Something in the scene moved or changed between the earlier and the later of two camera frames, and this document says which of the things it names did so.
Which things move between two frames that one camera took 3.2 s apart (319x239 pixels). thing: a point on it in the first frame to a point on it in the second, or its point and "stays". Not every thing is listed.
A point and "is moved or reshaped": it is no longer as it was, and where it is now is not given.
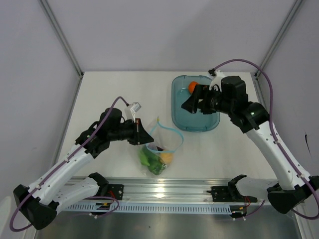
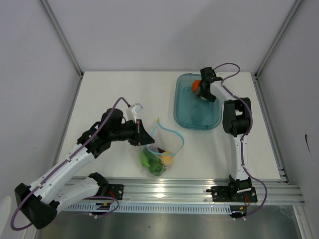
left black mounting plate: [115, 190] stays
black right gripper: [191, 104] to [211, 97]
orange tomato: [192, 85] is moved or reshaped
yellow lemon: [166, 158] stays
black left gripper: [140, 136] stays
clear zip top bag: [155, 157] stays
